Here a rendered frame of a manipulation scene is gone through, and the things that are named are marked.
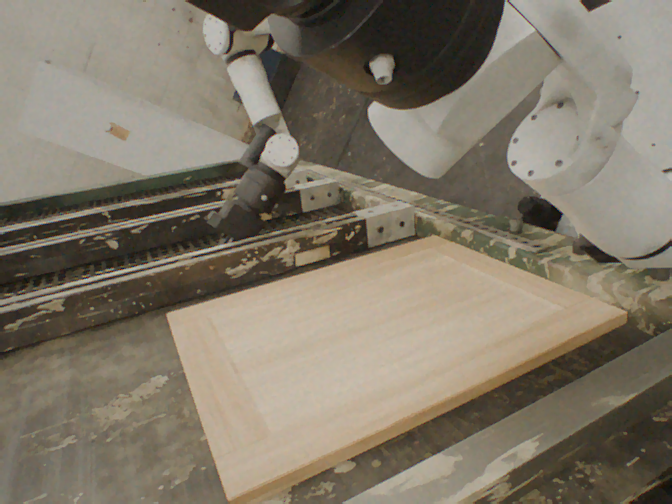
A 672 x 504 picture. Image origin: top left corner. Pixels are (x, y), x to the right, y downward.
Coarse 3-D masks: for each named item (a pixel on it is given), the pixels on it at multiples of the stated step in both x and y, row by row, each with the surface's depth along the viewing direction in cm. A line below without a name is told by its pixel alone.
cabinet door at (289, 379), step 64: (384, 256) 92; (448, 256) 89; (192, 320) 75; (256, 320) 74; (320, 320) 72; (384, 320) 70; (448, 320) 68; (512, 320) 66; (576, 320) 63; (192, 384) 59; (256, 384) 58; (320, 384) 57; (384, 384) 55; (448, 384) 54; (256, 448) 47; (320, 448) 46
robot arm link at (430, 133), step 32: (480, 0) 19; (480, 32) 20; (512, 32) 22; (448, 64) 20; (480, 64) 23; (512, 64) 23; (544, 64) 24; (384, 96) 22; (416, 96) 22; (448, 96) 24; (480, 96) 24; (512, 96) 25; (384, 128) 27; (416, 128) 27; (448, 128) 26; (480, 128) 27; (416, 160) 28; (448, 160) 28
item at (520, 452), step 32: (640, 352) 52; (576, 384) 48; (608, 384) 47; (640, 384) 47; (512, 416) 45; (544, 416) 44; (576, 416) 44; (608, 416) 44; (640, 416) 47; (448, 448) 42; (480, 448) 41; (512, 448) 41; (544, 448) 41; (576, 448) 43; (416, 480) 39; (448, 480) 39; (480, 480) 38; (512, 480) 39; (544, 480) 42
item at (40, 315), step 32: (320, 224) 100; (352, 224) 99; (384, 224) 103; (192, 256) 89; (224, 256) 88; (256, 256) 91; (288, 256) 94; (64, 288) 80; (96, 288) 79; (128, 288) 82; (160, 288) 84; (192, 288) 87; (224, 288) 90; (0, 320) 74; (32, 320) 76; (64, 320) 78; (96, 320) 80; (0, 352) 75
